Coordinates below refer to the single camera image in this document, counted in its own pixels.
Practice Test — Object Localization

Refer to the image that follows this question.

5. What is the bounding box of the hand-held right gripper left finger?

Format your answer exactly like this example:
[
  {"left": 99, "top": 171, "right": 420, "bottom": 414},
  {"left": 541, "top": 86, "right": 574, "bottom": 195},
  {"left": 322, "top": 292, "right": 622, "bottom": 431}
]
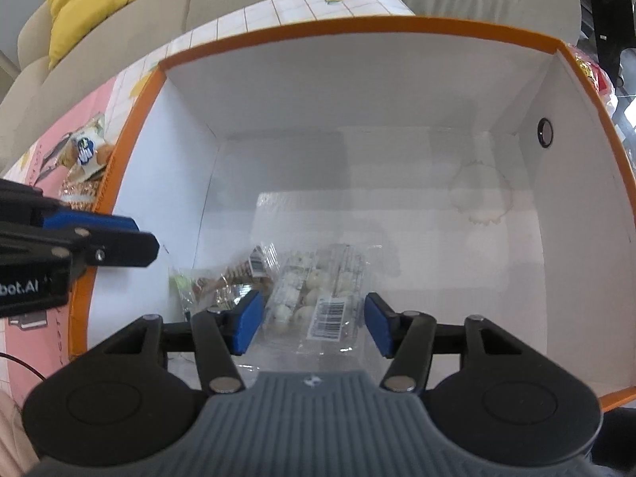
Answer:
[{"left": 102, "top": 291, "right": 265, "bottom": 394}]

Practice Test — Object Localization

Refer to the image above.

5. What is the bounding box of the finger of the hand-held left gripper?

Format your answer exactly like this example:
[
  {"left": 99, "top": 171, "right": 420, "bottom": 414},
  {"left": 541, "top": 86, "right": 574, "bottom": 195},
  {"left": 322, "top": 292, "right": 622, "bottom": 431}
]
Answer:
[
  {"left": 0, "top": 227, "right": 161, "bottom": 285},
  {"left": 0, "top": 178, "right": 139, "bottom": 233}
]

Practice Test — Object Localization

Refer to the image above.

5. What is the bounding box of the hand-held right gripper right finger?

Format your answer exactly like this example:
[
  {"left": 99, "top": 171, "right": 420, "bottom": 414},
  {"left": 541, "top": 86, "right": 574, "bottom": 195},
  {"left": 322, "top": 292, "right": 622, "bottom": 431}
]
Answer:
[{"left": 364, "top": 292, "right": 532, "bottom": 394}]

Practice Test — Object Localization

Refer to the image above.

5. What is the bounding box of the clear packet of white balls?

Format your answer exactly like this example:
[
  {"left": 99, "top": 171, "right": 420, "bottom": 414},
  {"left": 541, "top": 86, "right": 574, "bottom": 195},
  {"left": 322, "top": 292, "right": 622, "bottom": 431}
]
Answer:
[{"left": 261, "top": 242, "right": 384, "bottom": 355}]

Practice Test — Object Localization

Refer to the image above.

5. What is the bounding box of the orange rimmed white box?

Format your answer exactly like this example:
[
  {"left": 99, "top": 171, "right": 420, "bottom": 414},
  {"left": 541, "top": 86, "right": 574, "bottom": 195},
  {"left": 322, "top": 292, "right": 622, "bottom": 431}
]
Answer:
[{"left": 67, "top": 16, "right": 636, "bottom": 413}]

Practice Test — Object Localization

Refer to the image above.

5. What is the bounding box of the red snack packet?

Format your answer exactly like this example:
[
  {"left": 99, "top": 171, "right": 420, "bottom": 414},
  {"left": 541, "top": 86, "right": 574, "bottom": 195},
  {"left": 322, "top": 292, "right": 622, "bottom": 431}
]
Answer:
[{"left": 573, "top": 44, "right": 618, "bottom": 110}]

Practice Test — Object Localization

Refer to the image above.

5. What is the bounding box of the clear packet of brown snacks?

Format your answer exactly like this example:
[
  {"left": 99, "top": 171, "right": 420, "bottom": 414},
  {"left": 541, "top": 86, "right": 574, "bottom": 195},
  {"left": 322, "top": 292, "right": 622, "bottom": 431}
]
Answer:
[{"left": 169, "top": 244, "right": 279, "bottom": 324}]

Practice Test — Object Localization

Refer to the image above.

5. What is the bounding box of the golden brown snack packet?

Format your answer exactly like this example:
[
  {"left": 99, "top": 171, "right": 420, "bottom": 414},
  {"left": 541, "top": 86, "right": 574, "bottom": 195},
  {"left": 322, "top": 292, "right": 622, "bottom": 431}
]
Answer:
[{"left": 58, "top": 178, "right": 108, "bottom": 212}]

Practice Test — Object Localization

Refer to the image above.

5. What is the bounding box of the biscuit bag with blue logo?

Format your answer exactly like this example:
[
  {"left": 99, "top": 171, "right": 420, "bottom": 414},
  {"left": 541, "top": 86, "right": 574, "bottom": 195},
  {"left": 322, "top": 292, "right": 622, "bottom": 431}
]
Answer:
[{"left": 52, "top": 113, "right": 118, "bottom": 182}]

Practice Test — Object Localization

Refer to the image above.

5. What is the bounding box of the yellow pillow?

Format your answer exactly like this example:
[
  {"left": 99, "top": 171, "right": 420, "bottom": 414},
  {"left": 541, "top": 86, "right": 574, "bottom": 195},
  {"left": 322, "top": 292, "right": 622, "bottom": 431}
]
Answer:
[{"left": 46, "top": 0, "right": 145, "bottom": 71}]

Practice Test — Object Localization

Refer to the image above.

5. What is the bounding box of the pink and white checked tablecloth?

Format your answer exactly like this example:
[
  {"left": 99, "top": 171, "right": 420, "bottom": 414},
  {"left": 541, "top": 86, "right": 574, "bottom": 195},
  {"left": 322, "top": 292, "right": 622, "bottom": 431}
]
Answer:
[{"left": 0, "top": 0, "right": 416, "bottom": 393}]

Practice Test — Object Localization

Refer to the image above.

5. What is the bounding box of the black furniture piece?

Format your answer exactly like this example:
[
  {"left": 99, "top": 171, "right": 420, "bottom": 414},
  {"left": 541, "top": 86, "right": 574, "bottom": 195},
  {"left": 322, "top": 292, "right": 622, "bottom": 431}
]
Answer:
[{"left": 589, "top": 0, "right": 636, "bottom": 88}]

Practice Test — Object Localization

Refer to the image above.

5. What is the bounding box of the black cable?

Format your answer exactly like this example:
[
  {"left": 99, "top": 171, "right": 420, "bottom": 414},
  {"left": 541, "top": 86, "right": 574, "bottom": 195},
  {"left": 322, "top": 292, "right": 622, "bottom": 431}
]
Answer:
[{"left": 0, "top": 352, "right": 47, "bottom": 384}]

